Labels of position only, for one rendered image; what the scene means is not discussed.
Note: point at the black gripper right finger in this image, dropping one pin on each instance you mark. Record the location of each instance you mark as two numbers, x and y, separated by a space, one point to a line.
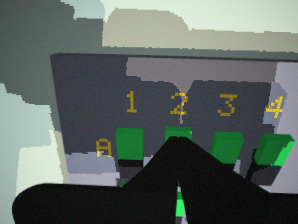
210 192

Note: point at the dark grey switch panel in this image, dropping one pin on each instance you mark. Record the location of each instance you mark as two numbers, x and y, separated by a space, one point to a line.
129 105

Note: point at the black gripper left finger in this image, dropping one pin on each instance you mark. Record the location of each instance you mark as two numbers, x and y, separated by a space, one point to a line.
149 203

